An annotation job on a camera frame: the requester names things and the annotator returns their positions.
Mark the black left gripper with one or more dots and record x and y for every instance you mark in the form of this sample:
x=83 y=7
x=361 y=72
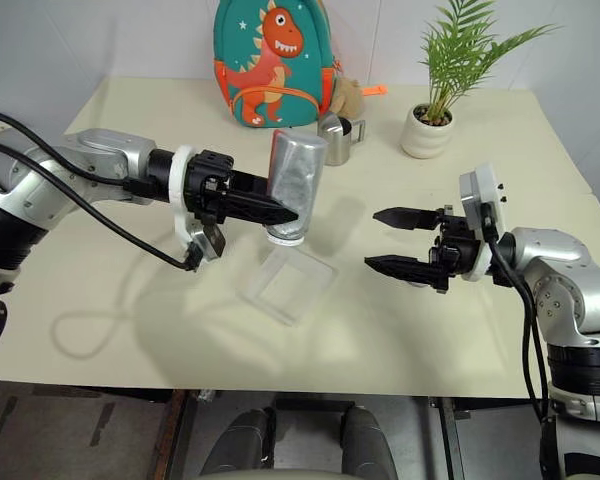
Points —
x=207 y=185

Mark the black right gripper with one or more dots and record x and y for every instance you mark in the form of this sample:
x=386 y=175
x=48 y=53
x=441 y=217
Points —
x=457 y=250

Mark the upside-down silver plastic bottle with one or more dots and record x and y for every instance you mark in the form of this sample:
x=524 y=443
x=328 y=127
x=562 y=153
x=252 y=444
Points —
x=297 y=170

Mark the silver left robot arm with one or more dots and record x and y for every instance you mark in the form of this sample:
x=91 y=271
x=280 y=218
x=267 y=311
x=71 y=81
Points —
x=105 y=150

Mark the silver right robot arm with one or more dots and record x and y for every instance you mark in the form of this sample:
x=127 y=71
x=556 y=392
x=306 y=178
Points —
x=555 y=250

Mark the clear plastic tray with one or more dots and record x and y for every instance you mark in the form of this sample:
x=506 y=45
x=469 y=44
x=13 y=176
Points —
x=290 y=285

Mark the stainless steel watering can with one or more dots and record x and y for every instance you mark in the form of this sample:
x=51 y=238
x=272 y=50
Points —
x=337 y=145

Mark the white ribbed plant pot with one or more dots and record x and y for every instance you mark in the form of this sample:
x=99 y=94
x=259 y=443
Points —
x=425 y=140

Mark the teal dinosaur backpack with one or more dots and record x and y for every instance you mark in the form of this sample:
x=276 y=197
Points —
x=270 y=75

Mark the beige plush toy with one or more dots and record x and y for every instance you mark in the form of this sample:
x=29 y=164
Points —
x=347 y=97

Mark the orange plastic tag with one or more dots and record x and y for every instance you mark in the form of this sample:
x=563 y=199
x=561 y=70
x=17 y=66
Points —
x=374 y=90

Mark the green palm plant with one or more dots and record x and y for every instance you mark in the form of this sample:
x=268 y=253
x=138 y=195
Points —
x=452 y=55

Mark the dark rounded shape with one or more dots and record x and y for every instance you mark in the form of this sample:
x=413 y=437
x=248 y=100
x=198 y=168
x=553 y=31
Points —
x=240 y=440
x=367 y=440

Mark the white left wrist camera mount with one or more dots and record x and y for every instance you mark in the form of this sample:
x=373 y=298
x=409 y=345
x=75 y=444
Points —
x=177 y=175

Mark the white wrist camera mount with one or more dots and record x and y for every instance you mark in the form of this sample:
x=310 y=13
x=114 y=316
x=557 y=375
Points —
x=490 y=190
x=177 y=175

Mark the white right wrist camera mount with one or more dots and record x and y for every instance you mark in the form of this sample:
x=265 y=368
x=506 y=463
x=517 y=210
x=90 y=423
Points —
x=490 y=190

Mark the black table frame bar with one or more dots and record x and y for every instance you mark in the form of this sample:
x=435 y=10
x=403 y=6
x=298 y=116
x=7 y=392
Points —
x=447 y=440

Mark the brown table frame bar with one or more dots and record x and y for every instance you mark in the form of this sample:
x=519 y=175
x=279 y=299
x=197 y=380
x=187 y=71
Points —
x=180 y=440

